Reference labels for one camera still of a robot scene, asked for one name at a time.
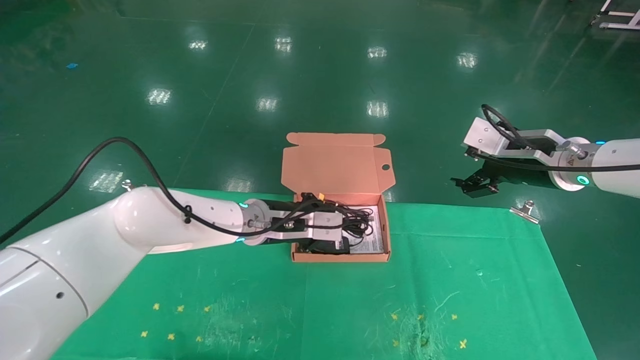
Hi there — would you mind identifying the white printed paper leaflet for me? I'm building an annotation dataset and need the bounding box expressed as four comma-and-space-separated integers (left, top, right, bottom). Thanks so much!
345, 204, 386, 254

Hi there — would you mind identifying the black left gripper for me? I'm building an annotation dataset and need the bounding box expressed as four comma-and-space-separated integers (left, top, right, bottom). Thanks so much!
260, 199, 322, 248

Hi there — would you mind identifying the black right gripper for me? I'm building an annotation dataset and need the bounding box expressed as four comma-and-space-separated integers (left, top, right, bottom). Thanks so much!
451, 160, 556, 198

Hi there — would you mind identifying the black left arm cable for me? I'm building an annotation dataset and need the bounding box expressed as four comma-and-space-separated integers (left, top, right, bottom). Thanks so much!
0, 137, 311, 246

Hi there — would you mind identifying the black computer mouse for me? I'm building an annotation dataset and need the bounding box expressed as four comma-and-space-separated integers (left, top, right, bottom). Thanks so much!
299, 238, 352, 255

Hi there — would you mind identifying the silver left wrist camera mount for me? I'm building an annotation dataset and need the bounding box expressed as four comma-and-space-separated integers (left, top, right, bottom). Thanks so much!
271, 211, 347, 242

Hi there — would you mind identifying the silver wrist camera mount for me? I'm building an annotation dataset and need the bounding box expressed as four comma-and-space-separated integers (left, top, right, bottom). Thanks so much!
461, 117, 568, 163
271, 211, 347, 242

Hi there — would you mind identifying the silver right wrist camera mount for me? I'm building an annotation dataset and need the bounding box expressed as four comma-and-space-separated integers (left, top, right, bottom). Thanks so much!
461, 117, 568, 163

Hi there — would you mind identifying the open orange cardboard box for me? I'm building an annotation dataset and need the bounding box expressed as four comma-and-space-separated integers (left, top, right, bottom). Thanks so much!
280, 131, 397, 264

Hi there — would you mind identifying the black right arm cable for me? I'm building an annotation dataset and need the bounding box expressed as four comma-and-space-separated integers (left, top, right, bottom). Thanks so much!
470, 103, 640, 173

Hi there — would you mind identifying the black data cable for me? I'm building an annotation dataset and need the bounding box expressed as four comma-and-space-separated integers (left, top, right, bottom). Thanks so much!
320, 200, 377, 240

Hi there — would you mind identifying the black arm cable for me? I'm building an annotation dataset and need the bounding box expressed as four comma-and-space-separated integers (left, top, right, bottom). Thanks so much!
470, 103, 640, 173
0, 137, 311, 246

